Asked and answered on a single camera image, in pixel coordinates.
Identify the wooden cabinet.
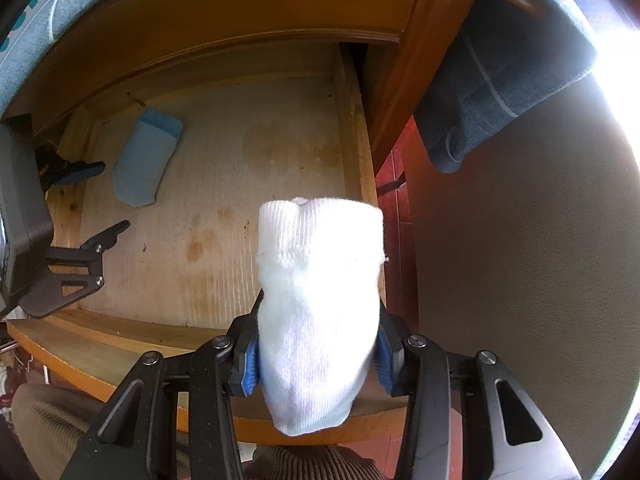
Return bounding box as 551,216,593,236
5,0,547,173

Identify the white cardboard box teal print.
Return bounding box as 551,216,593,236
0,0,83,58

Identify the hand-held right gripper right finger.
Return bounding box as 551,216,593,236
372,307,583,480

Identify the white sock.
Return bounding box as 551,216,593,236
255,197,387,437

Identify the light blue sock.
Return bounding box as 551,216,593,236
112,107,184,208

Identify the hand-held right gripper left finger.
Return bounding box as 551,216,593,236
60,305,263,480

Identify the blue checked cloth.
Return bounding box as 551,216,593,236
0,0,601,175

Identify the wooden drawer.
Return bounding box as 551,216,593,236
5,40,407,447

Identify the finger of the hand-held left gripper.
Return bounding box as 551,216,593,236
32,144,107,189
22,220,132,319

